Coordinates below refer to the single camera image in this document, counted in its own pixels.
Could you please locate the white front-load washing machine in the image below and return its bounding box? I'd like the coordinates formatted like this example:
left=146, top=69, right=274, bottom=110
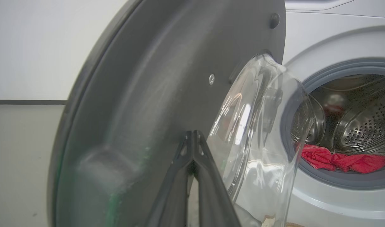
left=281, top=0, right=385, bottom=227

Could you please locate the red cloth garment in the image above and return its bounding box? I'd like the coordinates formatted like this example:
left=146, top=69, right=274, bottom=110
left=301, top=144, right=385, bottom=174

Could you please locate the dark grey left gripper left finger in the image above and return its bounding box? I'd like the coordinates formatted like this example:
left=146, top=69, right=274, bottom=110
left=145, top=131, right=193, bottom=227

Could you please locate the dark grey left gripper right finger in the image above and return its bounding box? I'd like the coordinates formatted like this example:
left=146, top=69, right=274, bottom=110
left=192, top=130, right=242, bottom=227

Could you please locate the round black glass washer door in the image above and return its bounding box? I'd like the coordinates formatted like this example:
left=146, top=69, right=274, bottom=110
left=47, top=0, right=316, bottom=227

